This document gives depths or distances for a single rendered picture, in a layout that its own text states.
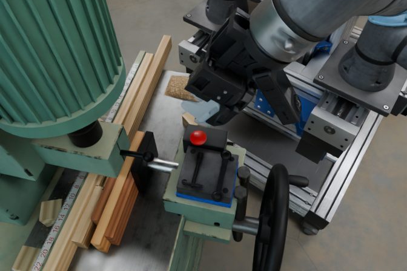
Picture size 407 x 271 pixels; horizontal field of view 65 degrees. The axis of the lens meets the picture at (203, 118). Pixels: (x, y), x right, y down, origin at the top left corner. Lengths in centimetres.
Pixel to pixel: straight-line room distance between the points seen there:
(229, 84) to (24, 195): 54
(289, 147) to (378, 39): 78
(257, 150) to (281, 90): 112
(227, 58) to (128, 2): 240
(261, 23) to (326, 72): 70
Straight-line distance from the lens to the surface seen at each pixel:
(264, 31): 35
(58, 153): 57
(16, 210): 79
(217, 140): 59
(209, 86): 41
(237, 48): 38
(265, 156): 151
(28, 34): 31
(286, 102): 43
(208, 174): 57
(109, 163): 54
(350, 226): 172
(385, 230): 179
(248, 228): 72
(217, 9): 112
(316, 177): 152
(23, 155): 58
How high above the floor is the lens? 151
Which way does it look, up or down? 54 degrees down
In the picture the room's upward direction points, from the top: straight up
